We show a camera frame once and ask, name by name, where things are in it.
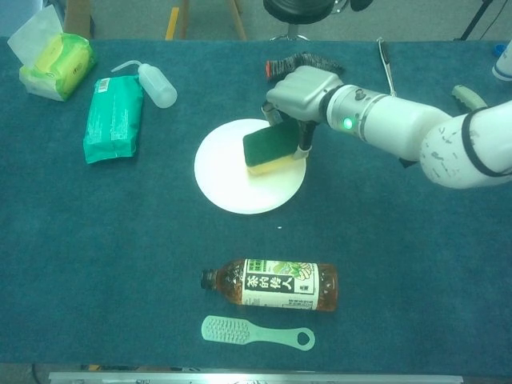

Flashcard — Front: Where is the white cup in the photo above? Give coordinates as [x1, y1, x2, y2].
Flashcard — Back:
[491, 39, 512, 81]

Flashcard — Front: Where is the grey knit work glove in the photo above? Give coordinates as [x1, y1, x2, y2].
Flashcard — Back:
[266, 51, 346, 84]

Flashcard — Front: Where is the cardboard box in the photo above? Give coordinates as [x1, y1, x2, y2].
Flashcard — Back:
[63, 0, 94, 40]

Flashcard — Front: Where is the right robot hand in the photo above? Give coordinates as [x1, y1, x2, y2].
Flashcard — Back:
[262, 66, 345, 161]

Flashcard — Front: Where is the aluminium rail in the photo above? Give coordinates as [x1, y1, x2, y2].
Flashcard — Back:
[47, 371, 464, 384]

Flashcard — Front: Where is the wooden frame leg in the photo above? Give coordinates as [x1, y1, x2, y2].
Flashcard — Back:
[227, 0, 248, 40]
[179, 0, 190, 40]

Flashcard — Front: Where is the clear plastic wash bottle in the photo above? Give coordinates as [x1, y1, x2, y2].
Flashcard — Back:
[110, 59, 178, 110]

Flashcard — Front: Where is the teal wet wipes pack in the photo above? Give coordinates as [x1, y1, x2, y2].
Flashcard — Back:
[82, 74, 144, 165]

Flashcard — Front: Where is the green yellow tissue pack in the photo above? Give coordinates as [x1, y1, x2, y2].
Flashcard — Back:
[6, 4, 98, 103]

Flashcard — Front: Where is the black tripod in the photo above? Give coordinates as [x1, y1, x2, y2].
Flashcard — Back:
[454, 0, 495, 42]

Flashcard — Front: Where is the black stool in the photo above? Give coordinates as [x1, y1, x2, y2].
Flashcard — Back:
[262, 0, 335, 42]

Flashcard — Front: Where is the round white plate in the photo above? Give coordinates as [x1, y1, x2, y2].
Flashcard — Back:
[194, 118, 307, 214]

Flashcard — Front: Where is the tea bottle with white label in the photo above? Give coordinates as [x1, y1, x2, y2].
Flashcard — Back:
[199, 258, 339, 315]

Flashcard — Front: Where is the pale green jug with handle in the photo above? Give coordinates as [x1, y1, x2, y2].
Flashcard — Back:
[451, 85, 490, 112]

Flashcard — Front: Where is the yellow frame strut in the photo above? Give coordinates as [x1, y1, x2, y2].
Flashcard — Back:
[165, 0, 181, 40]

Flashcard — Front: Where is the stainless steel ladle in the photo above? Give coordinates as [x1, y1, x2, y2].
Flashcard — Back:
[377, 36, 397, 97]

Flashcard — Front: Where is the blue table cloth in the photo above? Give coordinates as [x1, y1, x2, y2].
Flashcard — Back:
[0, 37, 512, 367]

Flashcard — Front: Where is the mint green scrub brush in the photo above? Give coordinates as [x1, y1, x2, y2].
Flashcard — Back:
[201, 314, 316, 352]

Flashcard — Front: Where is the green yellow sponge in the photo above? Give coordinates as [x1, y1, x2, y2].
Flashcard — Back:
[242, 122, 309, 176]

